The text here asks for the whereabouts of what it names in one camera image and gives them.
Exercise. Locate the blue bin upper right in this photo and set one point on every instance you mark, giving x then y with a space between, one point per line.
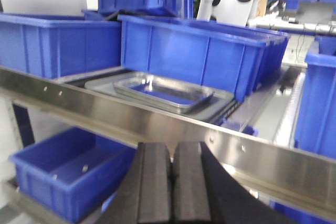
226 57

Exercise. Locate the silver metal tray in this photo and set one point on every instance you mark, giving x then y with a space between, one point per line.
173 95

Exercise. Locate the blue bin far right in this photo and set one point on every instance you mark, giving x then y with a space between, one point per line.
315 129

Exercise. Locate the blue bin upper left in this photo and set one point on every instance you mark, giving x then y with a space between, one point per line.
53 46

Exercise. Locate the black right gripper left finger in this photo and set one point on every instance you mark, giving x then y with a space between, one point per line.
144 196

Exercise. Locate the blue bin lower left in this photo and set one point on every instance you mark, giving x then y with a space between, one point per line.
72 172

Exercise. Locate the stainless steel shelf rail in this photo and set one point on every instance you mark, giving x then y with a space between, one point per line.
288 175

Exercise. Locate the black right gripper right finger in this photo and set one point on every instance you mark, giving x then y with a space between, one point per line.
204 192

